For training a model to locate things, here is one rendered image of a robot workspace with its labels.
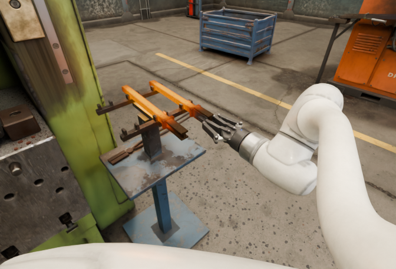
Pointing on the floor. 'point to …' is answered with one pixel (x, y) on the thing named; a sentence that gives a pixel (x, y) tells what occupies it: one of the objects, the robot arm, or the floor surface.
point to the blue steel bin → (237, 32)
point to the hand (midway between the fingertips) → (203, 115)
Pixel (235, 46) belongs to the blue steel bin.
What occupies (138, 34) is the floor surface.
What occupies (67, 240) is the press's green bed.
